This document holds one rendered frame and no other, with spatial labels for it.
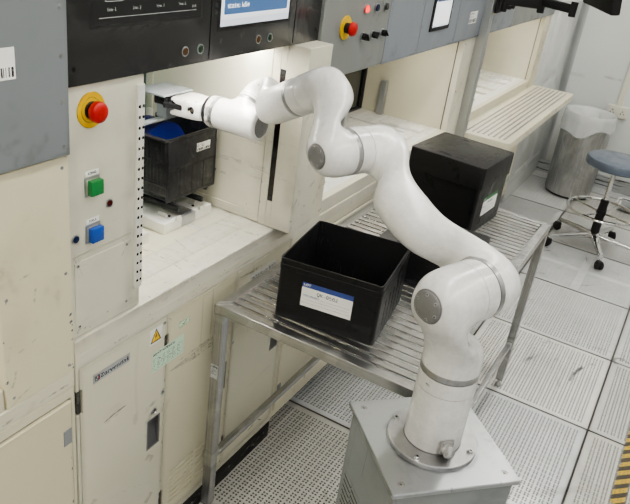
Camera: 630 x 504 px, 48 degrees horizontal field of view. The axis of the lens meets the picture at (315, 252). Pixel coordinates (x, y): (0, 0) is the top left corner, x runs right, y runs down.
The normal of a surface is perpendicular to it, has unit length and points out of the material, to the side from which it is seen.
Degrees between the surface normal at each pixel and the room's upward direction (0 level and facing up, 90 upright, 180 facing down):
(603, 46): 90
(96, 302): 90
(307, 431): 0
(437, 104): 90
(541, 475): 0
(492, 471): 0
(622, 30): 90
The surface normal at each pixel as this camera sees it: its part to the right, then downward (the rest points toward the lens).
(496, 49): -0.50, 0.33
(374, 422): 0.13, -0.88
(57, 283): 0.86, 0.33
